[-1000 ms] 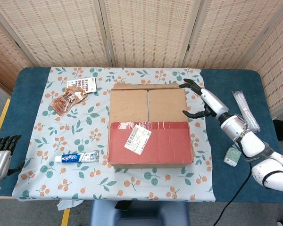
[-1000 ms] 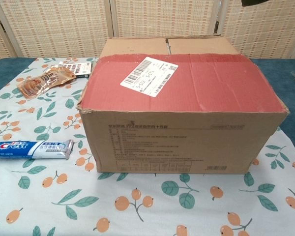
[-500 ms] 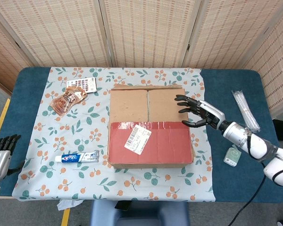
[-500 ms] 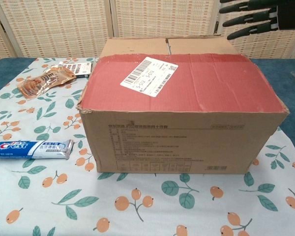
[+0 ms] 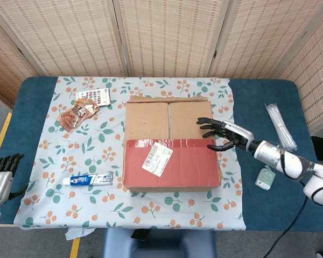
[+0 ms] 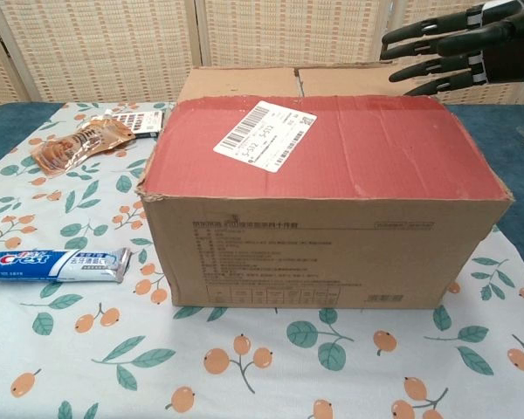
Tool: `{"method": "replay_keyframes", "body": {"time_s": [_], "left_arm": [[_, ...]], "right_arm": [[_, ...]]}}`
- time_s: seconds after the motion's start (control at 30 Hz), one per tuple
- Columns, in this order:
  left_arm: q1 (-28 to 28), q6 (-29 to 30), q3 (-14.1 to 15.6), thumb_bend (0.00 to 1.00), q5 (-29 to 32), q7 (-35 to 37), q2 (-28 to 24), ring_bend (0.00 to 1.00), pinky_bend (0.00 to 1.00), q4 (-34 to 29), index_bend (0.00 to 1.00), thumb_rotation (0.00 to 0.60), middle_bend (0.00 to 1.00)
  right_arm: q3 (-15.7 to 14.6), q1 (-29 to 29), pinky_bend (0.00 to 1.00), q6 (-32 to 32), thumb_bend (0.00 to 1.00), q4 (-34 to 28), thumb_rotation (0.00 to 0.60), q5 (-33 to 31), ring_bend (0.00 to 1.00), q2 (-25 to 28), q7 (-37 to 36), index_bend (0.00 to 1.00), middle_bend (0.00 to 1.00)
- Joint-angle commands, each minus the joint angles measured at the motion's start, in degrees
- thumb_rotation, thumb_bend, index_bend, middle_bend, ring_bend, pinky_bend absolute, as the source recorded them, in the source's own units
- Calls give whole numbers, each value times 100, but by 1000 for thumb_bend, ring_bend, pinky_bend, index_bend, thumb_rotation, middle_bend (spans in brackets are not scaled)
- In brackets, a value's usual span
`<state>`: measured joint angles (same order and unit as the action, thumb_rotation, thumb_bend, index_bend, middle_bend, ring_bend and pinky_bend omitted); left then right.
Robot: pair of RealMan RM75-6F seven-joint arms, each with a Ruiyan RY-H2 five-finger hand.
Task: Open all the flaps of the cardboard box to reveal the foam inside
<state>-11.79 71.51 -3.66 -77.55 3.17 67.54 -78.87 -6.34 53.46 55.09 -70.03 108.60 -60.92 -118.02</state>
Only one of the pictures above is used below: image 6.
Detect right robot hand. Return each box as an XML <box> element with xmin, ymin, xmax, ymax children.
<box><xmin>378</xmin><ymin>0</ymin><xmax>524</xmax><ymax>97</ymax></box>

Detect large cardboard box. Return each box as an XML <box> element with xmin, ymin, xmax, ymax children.
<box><xmin>134</xmin><ymin>60</ymin><xmax>516</xmax><ymax>315</ymax></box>

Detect flat colour swatch box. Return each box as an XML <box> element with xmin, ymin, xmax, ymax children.
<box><xmin>107</xmin><ymin>108</ymin><xmax>165</xmax><ymax>140</ymax></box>

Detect brown snack pouch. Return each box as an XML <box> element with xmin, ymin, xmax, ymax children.
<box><xmin>29</xmin><ymin>113</ymin><xmax>137</xmax><ymax>178</ymax></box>

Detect Crest toothpaste tube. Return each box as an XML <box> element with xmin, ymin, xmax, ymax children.
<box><xmin>0</xmin><ymin>247</ymin><xmax>133</xmax><ymax>285</ymax></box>

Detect floral fruit print tablecloth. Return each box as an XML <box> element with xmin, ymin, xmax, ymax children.
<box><xmin>0</xmin><ymin>100</ymin><xmax>524</xmax><ymax>419</ymax></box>

